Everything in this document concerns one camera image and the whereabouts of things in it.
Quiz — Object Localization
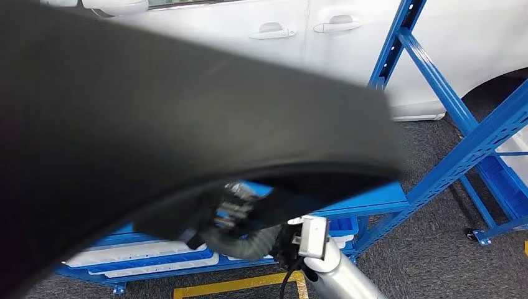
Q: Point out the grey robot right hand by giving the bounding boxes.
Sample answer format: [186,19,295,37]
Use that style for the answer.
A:
[179,183,265,250]

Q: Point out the black plastic frame part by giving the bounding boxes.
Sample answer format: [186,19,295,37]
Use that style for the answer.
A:
[0,0,407,299]

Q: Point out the blue metal shelf rack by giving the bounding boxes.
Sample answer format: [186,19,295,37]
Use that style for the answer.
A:
[54,0,528,296]

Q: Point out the blue plastic crate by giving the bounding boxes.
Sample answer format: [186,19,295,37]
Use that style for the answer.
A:
[328,216,359,237]
[87,249,215,275]

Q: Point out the blue wheeled cart rack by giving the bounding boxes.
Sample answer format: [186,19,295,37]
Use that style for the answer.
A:
[460,123,528,246]

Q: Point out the white car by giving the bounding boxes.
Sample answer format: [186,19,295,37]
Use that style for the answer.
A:
[41,0,528,123]

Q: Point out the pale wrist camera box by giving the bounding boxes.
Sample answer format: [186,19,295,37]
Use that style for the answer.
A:
[287,215,329,260]

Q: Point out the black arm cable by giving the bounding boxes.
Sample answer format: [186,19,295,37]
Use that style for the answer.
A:
[280,257,306,299]

